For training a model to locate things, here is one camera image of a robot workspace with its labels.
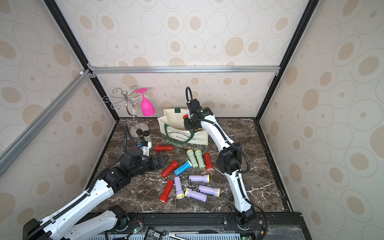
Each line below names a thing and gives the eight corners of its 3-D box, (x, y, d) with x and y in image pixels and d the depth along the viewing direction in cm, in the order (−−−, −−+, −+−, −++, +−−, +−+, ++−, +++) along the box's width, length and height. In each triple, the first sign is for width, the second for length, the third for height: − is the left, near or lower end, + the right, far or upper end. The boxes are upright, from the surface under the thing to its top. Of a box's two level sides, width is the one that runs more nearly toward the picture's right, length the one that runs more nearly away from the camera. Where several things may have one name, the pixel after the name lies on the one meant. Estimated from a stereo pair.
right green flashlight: (199, 169, 93) (199, 167, 92) (195, 152, 101) (195, 150, 99) (206, 167, 94) (206, 166, 92) (200, 151, 102) (200, 149, 100)
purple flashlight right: (197, 193, 85) (197, 190, 82) (198, 186, 87) (198, 184, 84) (219, 197, 84) (220, 195, 80) (219, 191, 86) (220, 188, 82)
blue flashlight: (177, 177, 90) (176, 174, 88) (173, 172, 92) (173, 170, 90) (192, 166, 95) (192, 164, 92) (188, 162, 97) (188, 159, 94)
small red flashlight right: (206, 171, 93) (207, 169, 91) (203, 155, 101) (203, 153, 98) (213, 170, 94) (214, 168, 91) (209, 154, 101) (209, 152, 99)
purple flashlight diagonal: (177, 199, 83) (176, 197, 80) (174, 179, 90) (173, 176, 87) (184, 198, 83) (184, 196, 80) (181, 177, 91) (181, 175, 88)
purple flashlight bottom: (184, 196, 84) (183, 194, 81) (186, 189, 86) (185, 187, 83) (206, 203, 82) (206, 201, 79) (207, 196, 84) (208, 194, 81)
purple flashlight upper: (188, 183, 89) (188, 180, 86) (189, 177, 91) (188, 174, 88) (209, 183, 89) (209, 180, 86) (208, 177, 91) (209, 174, 88)
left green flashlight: (193, 168, 94) (193, 166, 92) (187, 152, 101) (186, 150, 99) (198, 166, 95) (199, 164, 93) (192, 151, 102) (192, 148, 100)
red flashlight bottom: (159, 201, 82) (158, 199, 80) (168, 180, 90) (167, 178, 88) (165, 203, 81) (165, 202, 79) (174, 182, 89) (174, 180, 87)
